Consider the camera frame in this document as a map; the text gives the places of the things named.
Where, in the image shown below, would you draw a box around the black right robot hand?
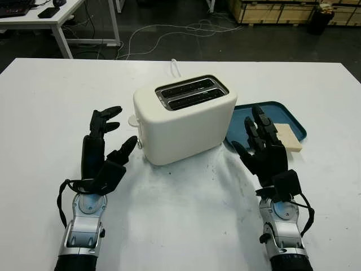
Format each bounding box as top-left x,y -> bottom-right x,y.
231,105 -> 289,189

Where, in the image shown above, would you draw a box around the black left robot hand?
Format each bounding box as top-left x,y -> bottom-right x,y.
81,106 -> 138,182

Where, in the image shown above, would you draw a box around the pale slice of bread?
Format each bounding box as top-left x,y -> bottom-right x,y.
274,123 -> 304,152

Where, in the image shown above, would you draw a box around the blue plastic tray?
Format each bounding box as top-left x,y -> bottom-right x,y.
225,100 -> 307,153

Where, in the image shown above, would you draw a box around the cream white two-slot toaster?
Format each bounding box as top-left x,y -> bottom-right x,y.
133,74 -> 238,165

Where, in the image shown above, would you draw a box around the black trash bin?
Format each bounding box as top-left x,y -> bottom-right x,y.
310,2 -> 335,36

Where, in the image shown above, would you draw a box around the white office desk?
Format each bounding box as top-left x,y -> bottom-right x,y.
0,0 -> 122,59

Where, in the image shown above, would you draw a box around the wooden crate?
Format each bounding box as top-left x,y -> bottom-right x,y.
228,0 -> 361,27

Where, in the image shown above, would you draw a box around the black smartphone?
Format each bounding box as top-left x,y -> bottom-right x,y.
37,7 -> 61,19

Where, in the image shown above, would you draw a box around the black keyboard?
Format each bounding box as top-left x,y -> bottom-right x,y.
0,0 -> 36,18

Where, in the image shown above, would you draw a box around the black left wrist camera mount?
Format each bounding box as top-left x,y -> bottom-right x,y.
70,160 -> 127,196

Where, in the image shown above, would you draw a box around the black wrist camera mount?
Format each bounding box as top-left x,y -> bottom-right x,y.
255,170 -> 302,203
70,160 -> 127,196

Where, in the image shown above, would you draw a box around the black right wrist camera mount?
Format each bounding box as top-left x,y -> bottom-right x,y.
255,170 -> 302,203

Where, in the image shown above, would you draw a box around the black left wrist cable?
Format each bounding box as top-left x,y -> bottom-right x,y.
56,178 -> 82,228

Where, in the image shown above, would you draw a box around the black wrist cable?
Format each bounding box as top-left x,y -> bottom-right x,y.
56,178 -> 82,228
290,192 -> 315,238

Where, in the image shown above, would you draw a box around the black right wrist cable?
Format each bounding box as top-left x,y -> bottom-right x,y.
290,192 -> 315,238

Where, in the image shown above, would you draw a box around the white toaster power cord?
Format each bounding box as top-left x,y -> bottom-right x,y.
170,58 -> 182,77

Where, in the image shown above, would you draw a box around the white cable on floor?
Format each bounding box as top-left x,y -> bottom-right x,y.
117,19 -> 244,60

